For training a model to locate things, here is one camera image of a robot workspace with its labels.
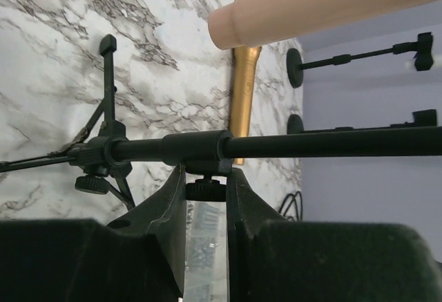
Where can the clear plastic screw box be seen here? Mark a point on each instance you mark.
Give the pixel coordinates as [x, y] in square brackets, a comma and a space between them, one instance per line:
[206, 252]

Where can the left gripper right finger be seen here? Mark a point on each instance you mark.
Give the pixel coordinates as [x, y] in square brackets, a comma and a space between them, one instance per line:
[271, 258]

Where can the black tripod mic stand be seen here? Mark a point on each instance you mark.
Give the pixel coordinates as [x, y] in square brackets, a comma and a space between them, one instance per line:
[105, 154]

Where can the pink microphone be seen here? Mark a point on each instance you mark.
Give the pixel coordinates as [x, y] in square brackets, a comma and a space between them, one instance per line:
[254, 23]

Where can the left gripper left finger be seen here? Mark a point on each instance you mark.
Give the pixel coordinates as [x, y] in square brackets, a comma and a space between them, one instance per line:
[137, 257]

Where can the gold microphone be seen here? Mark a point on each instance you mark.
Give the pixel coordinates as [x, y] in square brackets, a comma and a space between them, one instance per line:
[245, 60]

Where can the far round base mic stand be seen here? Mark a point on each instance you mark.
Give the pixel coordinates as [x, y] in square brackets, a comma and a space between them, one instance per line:
[423, 58]

